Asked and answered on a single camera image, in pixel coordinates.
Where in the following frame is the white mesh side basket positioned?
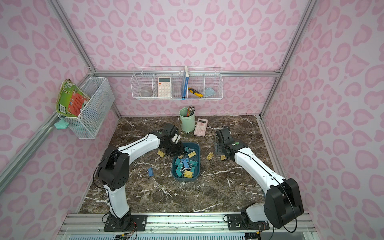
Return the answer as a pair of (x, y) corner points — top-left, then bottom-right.
(59, 77), (115, 139)

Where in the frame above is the blue book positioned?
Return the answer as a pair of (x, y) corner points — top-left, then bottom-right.
(181, 66), (190, 100)

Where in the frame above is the yellow binder clip in box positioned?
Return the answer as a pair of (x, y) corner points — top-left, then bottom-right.
(183, 171), (194, 179)

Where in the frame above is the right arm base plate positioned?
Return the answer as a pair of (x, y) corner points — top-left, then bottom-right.
(223, 213), (270, 231)

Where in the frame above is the clear tape roll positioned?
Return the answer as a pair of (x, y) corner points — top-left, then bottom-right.
(140, 89), (153, 98)

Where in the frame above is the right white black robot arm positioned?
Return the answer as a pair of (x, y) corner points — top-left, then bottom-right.
(213, 127), (304, 229)

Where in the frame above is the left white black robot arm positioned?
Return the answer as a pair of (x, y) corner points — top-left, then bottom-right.
(95, 124), (184, 222)

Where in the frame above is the pink calculator on table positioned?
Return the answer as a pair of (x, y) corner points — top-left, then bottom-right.
(194, 119), (208, 137)

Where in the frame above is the blue binder clip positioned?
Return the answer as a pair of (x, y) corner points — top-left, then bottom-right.
(182, 159), (190, 169)
(148, 168), (154, 178)

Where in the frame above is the blue binder clip in box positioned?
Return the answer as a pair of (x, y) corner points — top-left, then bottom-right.
(182, 159), (190, 169)

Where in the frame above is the teal plastic storage box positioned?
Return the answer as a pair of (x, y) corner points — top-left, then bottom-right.
(171, 143), (201, 182)

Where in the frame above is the light blue item in shelf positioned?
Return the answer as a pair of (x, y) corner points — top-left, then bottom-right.
(205, 87), (216, 98)

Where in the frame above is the yellow black utility knife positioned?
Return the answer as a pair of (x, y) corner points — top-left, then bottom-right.
(188, 88), (204, 98)

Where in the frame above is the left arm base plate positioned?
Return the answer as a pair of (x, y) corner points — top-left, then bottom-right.
(104, 214), (148, 232)

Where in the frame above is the white orange calculator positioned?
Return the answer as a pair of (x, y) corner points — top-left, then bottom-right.
(158, 77), (172, 98)

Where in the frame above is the mint green pen cup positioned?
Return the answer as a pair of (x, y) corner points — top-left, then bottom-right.
(179, 107), (195, 133)

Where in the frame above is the white wire wall shelf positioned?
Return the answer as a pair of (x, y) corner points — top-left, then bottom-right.
(131, 67), (224, 101)

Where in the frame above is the mint green wall hook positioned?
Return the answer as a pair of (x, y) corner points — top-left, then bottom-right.
(54, 119), (69, 130)

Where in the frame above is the green red booklet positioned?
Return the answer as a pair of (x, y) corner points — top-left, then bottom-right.
(56, 79), (91, 118)

